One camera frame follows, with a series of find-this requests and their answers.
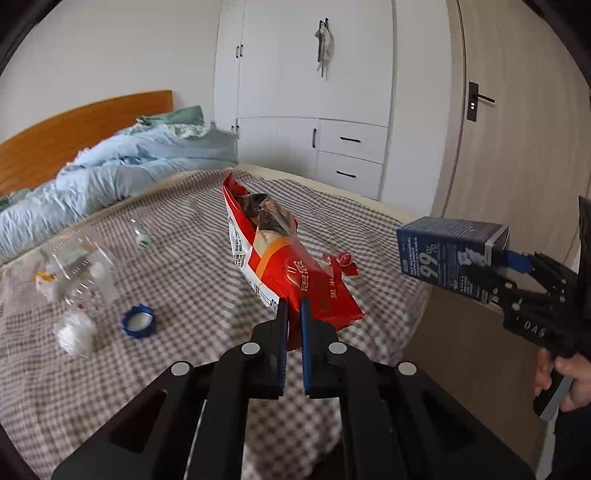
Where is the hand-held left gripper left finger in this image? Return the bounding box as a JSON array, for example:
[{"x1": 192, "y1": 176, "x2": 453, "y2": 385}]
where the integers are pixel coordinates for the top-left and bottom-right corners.
[{"x1": 51, "y1": 298, "x2": 291, "y2": 480}]

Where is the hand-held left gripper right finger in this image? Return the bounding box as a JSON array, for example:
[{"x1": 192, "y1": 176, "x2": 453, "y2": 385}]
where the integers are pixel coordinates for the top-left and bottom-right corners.
[{"x1": 300, "y1": 296, "x2": 536, "y2": 480}]

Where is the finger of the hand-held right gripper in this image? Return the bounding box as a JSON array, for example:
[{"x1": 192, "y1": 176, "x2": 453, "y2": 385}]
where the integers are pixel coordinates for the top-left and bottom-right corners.
[
  {"x1": 492, "y1": 277, "x2": 564, "y2": 309},
  {"x1": 507, "y1": 250, "x2": 571, "y2": 289}
]

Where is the red snack packet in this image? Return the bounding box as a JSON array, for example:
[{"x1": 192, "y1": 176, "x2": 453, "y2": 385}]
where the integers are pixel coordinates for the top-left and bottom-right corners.
[{"x1": 222, "y1": 172, "x2": 366, "y2": 334}]

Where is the dark blue carton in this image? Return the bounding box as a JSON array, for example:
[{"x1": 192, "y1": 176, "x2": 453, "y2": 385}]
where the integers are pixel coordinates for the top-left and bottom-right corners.
[{"x1": 396, "y1": 216, "x2": 511, "y2": 305}]

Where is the blue ring cap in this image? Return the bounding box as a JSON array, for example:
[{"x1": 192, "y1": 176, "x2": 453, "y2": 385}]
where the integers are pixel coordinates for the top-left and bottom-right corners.
[{"x1": 121, "y1": 304, "x2": 156, "y2": 341}]

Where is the clear plastic bottle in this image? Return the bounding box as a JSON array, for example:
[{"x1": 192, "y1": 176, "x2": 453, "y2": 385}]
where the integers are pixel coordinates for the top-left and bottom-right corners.
[{"x1": 129, "y1": 219, "x2": 154, "y2": 251}]

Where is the white ruffled paper wad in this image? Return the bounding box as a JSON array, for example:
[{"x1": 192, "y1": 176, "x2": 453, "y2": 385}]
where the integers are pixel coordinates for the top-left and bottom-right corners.
[{"x1": 52, "y1": 311, "x2": 99, "y2": 357}]

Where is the clear plastic container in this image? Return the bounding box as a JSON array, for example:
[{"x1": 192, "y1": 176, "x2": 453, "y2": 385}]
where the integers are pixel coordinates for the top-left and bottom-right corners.
[{"x1": 48, "y1": 233, "x2": 118, "y2": 319}]

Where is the person's right hand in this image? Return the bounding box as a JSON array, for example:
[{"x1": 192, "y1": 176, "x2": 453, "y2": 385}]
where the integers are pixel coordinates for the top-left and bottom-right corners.
[{"x1": 533, "y1": 350, "x2": 591, "y2": 411}]

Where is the wood-grain door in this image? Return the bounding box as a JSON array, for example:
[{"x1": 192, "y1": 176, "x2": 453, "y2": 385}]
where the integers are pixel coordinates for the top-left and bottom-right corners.
[{"x1": 443, "y1": 0, "x2": 591, "y2": 259}]

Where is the brown checkered bedspread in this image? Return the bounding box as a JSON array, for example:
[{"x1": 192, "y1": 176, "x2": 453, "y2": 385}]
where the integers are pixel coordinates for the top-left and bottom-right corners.
[{"x1": 0, "y1": 166, "x2": 432, "y2": 480}]

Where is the light blue duvet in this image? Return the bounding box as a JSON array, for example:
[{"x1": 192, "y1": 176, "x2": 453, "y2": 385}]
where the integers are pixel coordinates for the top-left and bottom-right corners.
[{"x1": 0, "y1": 122, "x2": 240, "y2": 266}]

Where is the green pillow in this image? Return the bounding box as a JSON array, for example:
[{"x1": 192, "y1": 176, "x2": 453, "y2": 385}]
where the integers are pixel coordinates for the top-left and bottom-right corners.
[{"x1": 136, "y1": 105, "x2": 206, "y2": 127}]

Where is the white wardrobe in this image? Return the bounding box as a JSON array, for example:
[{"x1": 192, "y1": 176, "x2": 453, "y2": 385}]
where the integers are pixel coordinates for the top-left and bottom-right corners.
[{"x1": 213, "y1": 0, "x2": 451, "y2": 204}]

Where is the grey hanging cloth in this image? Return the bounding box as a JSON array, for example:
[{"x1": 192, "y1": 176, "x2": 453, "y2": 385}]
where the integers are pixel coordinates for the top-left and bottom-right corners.
[{"x1": 314, "y1": 17, "x2": 334, "y2": 81}]

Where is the wooden headboard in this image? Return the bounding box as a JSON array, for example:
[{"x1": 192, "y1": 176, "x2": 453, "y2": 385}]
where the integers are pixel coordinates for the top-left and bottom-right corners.
[{"x1": 0, "y1": 90, "x2": 174, "y2": 197}]

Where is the black door handle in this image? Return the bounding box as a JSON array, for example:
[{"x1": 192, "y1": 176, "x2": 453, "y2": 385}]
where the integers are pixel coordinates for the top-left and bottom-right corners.
[{"x1": 467, "y1": 80, "x2": 496, "y2": 123}]

